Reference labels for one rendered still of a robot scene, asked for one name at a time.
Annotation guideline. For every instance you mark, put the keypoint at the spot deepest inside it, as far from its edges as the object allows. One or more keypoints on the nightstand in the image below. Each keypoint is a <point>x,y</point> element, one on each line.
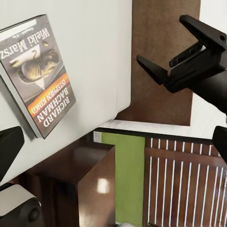
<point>76,185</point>

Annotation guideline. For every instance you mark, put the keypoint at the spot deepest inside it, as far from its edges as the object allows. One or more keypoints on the hardback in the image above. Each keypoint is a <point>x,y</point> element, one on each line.
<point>32,69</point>

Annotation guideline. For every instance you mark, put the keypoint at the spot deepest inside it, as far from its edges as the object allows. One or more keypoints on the fixed window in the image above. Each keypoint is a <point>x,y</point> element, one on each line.
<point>170,180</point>

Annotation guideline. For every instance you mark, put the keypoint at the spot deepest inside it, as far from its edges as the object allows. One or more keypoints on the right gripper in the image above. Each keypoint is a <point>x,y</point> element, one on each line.
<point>205,73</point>

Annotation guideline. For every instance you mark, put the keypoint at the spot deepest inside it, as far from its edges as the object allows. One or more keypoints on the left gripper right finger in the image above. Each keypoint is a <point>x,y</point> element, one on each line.
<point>219,140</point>

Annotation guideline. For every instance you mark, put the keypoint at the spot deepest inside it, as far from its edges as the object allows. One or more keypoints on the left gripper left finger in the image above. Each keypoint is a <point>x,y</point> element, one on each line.
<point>11,142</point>

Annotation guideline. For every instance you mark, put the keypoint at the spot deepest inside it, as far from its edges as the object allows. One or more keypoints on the bed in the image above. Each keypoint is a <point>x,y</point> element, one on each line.
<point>99,41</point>

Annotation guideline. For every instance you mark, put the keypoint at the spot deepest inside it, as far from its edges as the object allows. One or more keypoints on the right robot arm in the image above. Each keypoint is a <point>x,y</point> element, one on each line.
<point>202,67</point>

